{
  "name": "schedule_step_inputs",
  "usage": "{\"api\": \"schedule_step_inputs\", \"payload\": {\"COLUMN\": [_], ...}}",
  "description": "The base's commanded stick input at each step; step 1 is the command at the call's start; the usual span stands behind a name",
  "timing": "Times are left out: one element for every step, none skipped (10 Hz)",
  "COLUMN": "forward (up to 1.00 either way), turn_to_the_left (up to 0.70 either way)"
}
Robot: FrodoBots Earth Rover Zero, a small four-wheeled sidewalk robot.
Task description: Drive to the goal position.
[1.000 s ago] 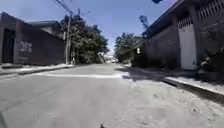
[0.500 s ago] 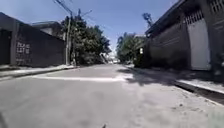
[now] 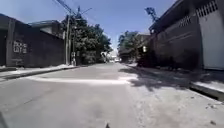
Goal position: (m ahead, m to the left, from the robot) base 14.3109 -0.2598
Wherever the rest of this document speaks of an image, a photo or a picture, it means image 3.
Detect metal mast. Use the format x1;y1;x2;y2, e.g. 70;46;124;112
144;6;160;24

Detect leafy trees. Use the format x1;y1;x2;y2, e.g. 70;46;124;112
117;30;142;63

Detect grey asphalt road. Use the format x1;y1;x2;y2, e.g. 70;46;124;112
0;62;224;128

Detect dark wall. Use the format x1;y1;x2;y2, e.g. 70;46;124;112
0;13;66;69

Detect dark green trees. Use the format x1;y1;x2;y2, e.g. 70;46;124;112
61;13;114;66

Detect overhead wires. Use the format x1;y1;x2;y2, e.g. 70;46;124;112
53;0;101;28

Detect concrete pavement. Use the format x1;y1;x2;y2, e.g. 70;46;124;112
133;64;224;102

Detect pale pavement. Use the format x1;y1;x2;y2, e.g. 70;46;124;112
0;64;80;81

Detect pale speed bump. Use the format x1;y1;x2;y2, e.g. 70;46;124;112
24;75;138;85

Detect grey utility pole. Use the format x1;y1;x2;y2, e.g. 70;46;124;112
64;13;72;66

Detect building with flat roof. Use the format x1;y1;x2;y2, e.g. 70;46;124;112
28;19;66;39

